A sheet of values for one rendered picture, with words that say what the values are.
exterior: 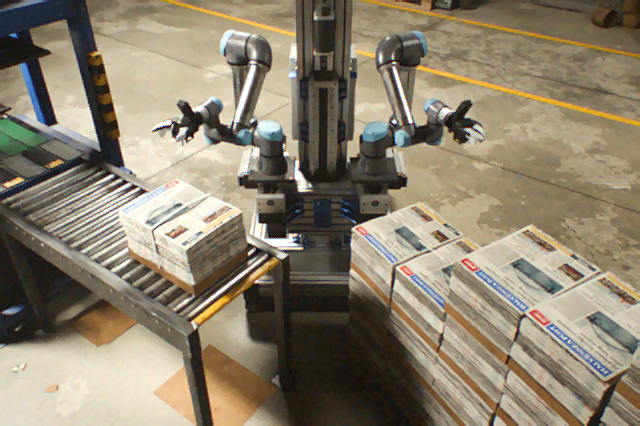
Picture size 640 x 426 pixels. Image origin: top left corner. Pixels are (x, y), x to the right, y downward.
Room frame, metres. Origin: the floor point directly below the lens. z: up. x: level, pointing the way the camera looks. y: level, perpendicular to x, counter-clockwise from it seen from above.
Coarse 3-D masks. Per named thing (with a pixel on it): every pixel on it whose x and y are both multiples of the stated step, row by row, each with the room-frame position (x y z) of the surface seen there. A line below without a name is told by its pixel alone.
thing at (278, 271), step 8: (80, 160) 2.53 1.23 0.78; (88, 160) 2.49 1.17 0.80; (96, 160) 2.49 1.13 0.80; (104, 168) 2.41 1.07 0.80; (112, 168) 2.42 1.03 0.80; (120, 176) 2.34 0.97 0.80; (128, 176) 2.34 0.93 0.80; (136, 184) 2.27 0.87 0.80; (144, 184) 2.27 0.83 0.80; (144, 192) 2.23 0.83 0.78; (248, 240) 1.85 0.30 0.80; (256, 240) 1.85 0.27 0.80; (256, 248) 1.81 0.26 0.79; (264, 248) 1.80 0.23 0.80; (272, 248) 1.80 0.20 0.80; (272, 256) 1.76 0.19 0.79; (280, 256) 1.75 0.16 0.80; (288, 256) 1.76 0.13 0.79; (280, 264) 1.73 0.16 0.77; (288, 264) 1.76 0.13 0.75; (272, 272) 1.76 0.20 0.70; (280, 272) 1.73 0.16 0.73; (288, 272) 1.76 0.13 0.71
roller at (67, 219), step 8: (128, 184) 2.27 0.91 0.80; (112, 192) 2.20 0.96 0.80; (120, 192) 2.22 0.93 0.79; (96, 200) 2.14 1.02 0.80; (104, 200) 2.15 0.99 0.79; (112, 200) 2.17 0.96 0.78; (80, 208) 2.08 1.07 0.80; (88, 208) 2.08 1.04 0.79; (96, 208) 2.10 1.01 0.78; (64, 216) 2.01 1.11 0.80; (72, 216) 2.02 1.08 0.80; (80, 216) 2.04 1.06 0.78; (48, 224) 1.96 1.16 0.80; (56, 224) 1.96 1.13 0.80; (64, 224) 1.98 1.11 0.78
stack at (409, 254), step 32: (384, 224) 1.93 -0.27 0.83; (416, 224) 1.93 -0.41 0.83; (448, 224) 1.93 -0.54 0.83; (352, 256) 1.90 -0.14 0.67; (384, 256) 1.72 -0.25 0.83; (416, 256) 1.73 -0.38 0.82; (448, 256) 1.72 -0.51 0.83; (352, 288) 1.88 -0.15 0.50; (384, 288) 1.70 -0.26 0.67; (416, 288) 1.55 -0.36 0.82; (448, 288) 1.54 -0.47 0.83; (352, 320) 1.89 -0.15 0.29; (384, 320) 1.68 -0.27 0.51; (416, 320) 1.53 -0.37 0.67; (448, 320) 1.40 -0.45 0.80; (352, 352) 1.87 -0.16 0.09; (384, 352) 1.67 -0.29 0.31; (416, 352) 1.50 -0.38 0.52; (448, 352) 1.38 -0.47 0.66; (480, 352) 1.27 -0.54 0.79; (384, 384) 1.65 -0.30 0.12; (416, 384) 1.48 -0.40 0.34; (448, 384) 1.35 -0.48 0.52; (480, 384) 1.24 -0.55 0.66; (512, 384) 1.15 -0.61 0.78; (448, 416) 1.33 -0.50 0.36; (480, 416) 1.20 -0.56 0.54; (512, 416) 1.12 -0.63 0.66; (544, 416) 1.04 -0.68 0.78
